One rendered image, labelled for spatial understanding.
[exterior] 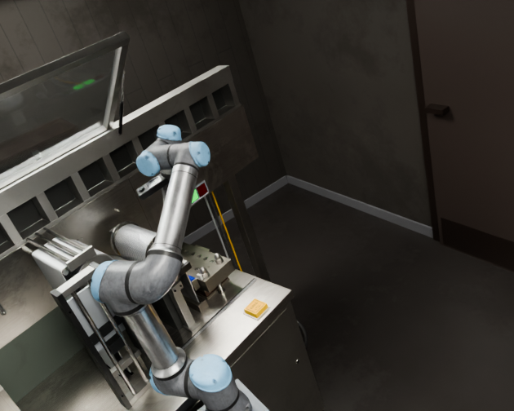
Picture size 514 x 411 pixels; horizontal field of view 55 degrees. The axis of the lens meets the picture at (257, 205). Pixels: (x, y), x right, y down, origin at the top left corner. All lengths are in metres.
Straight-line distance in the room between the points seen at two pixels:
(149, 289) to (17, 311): 0.88
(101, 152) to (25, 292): 0.61
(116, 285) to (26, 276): 0.76
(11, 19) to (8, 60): 0.25
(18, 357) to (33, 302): 0.22
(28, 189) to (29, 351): 0.64
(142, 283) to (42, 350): 0.97
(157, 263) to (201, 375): 0.42
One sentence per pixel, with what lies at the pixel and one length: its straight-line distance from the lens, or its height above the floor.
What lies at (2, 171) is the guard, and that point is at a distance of 1.92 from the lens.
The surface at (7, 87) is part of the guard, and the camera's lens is 1.57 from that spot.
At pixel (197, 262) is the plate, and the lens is 2.19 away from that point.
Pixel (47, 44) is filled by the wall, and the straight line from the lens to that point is 3.67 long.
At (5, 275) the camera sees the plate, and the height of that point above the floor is 1.38.
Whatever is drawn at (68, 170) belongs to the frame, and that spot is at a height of 1.60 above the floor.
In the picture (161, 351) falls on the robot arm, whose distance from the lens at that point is 1.55.
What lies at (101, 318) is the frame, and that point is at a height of 1.26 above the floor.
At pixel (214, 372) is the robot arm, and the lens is 1.56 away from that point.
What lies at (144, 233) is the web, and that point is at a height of 1.31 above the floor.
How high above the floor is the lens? 2.23
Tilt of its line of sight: 29 degrees down
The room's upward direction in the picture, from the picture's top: 18 degrees counter-clockwise
